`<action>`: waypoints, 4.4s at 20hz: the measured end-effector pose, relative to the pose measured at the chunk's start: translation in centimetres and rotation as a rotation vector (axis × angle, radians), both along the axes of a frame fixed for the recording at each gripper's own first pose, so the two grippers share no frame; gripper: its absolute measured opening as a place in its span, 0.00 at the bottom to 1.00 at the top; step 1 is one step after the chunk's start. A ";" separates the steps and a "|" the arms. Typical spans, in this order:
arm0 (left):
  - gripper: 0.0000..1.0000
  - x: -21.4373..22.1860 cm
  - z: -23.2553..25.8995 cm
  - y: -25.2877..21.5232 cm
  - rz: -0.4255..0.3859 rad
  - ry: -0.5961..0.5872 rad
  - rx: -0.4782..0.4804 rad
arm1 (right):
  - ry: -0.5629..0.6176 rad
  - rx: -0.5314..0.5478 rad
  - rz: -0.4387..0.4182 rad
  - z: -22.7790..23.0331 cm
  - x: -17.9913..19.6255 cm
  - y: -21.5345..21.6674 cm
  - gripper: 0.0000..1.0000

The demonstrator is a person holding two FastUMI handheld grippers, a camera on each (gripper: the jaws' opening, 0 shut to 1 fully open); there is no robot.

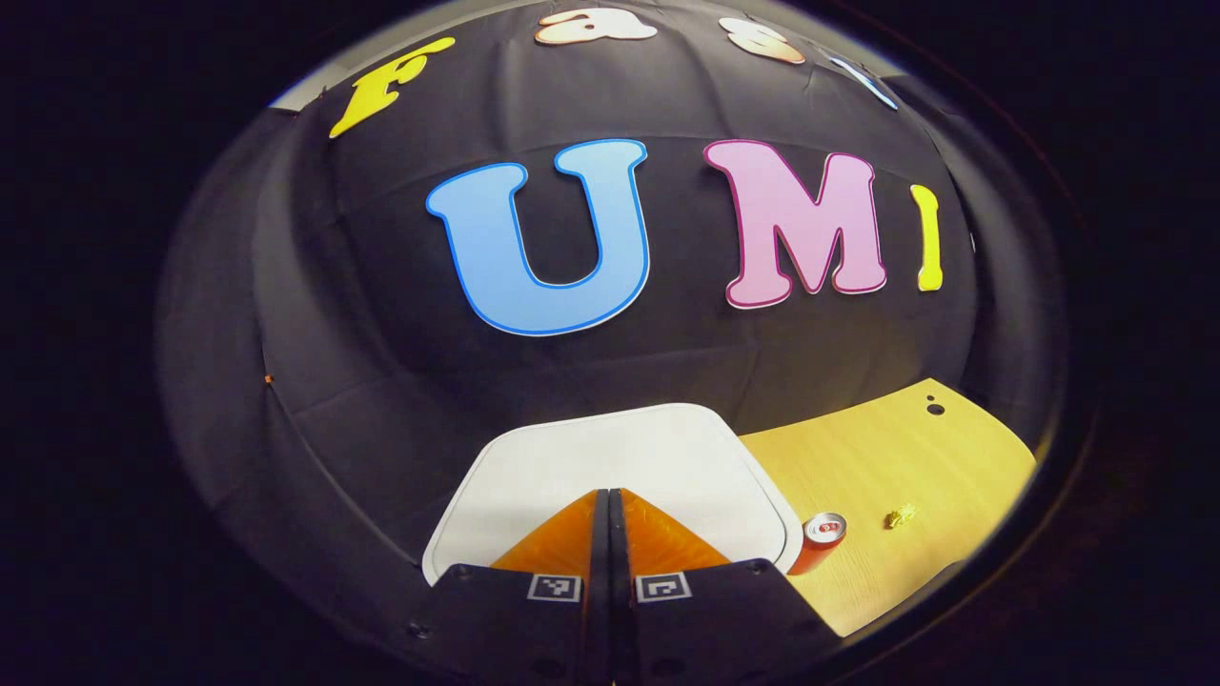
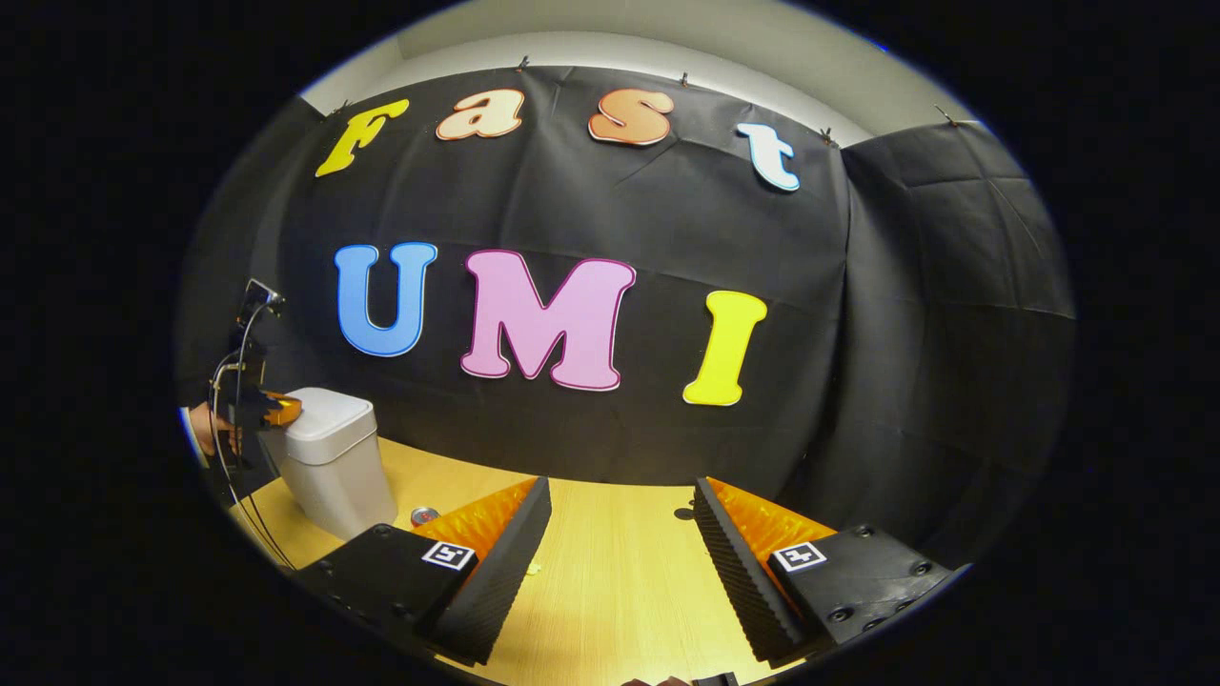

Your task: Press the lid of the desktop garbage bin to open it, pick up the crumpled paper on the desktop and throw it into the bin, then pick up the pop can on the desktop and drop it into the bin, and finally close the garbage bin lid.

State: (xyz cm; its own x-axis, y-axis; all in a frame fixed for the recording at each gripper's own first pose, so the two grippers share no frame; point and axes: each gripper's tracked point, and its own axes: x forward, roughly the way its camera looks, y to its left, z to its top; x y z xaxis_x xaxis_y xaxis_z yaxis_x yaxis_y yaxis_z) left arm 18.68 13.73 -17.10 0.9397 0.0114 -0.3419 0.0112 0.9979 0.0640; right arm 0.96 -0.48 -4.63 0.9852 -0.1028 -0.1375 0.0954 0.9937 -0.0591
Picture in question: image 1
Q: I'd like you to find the black backdrop cloth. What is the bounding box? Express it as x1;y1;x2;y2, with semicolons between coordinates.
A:
157;0;1068;649

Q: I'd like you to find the red pop can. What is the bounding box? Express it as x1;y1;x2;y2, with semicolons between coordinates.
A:
787;512;848;575

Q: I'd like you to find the white desktop garbage bin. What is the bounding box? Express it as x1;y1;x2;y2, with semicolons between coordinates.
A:
422;402;804;587

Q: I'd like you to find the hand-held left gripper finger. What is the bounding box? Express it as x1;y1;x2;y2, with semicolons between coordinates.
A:
610;488;840;686
396;489;611;686

